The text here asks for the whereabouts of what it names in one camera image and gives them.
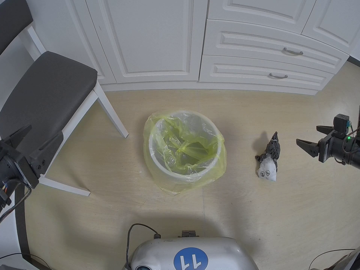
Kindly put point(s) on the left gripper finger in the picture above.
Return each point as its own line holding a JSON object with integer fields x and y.
{"x": 19, "y": 138}
{"x": 43, "y": 156}

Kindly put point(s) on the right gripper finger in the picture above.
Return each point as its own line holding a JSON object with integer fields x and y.
{"x": 324, "y": 129}
{"x": 310, "y": 149}

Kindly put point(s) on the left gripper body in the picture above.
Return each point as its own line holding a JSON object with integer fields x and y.
{"x": 17, "y": 166}

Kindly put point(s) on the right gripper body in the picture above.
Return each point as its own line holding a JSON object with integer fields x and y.
{"x": 343, "y": 150}

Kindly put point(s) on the yellow plastic bag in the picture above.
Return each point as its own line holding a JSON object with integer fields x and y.
{"x": 191, "y": 148}

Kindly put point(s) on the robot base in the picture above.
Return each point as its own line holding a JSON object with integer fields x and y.
{"x": 194, "y": 252}

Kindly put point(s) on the crumpled black plastic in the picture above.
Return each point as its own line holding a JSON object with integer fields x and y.
{"x": 272, "y": 149}

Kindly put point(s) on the white trash bin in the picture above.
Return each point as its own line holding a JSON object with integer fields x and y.
{"x": 171, "y": 173}

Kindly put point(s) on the white chair with grey cushions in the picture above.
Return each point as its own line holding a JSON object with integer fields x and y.
{"x": 47, "y": 89}

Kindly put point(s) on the white wardrobe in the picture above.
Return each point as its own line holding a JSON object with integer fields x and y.
{"x": 154, "y": 29}

